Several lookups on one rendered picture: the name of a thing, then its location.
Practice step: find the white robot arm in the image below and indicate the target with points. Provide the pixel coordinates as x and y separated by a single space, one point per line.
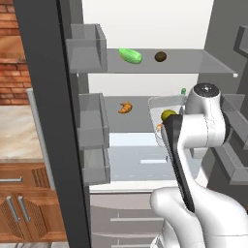
206 126

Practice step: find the grey fridge shelf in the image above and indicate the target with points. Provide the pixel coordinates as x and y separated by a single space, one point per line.
135 121

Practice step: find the tall clear grey door bin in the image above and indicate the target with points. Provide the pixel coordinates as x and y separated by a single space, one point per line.
92 126

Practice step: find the clear tupperware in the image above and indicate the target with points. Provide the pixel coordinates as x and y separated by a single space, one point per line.
155 108

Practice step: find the small clear grey door bin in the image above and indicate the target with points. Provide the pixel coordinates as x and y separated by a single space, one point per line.
95 168

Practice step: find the large clear grey door bin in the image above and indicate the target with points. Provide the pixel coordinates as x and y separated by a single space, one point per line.
87 55

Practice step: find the dark grey fridge door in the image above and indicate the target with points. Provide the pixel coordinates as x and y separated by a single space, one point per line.
48 97

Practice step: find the glass fridge shelf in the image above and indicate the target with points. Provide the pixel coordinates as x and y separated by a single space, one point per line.
187 63

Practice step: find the grey fridge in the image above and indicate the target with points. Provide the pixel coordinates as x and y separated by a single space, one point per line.
145 22

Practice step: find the grey fridge door with bins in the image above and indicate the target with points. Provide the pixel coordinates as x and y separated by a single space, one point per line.
237 161

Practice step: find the wooden cupboard door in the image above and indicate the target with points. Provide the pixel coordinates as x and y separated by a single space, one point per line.
6 219
42 216

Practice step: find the orange croissant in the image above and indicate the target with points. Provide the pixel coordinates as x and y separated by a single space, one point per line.
125 108

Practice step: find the orange food piece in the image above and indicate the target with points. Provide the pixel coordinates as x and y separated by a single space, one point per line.
158 128

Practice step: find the pale blue crisper drawer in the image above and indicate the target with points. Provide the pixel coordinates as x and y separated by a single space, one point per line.
135 158

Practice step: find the yellow-green round food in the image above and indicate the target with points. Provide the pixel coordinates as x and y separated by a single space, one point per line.
167 114

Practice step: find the small green bottle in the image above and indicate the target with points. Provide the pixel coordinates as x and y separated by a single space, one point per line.
183 91

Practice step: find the green cucumber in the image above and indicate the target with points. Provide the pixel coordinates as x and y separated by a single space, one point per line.
130 55

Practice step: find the brown kiwi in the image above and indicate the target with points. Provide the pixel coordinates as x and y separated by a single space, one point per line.
160 56

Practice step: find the grey freezer drawer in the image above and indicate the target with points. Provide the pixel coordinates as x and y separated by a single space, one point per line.
129 206

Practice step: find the wooden drawer front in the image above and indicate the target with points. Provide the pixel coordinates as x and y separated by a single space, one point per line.
25 171

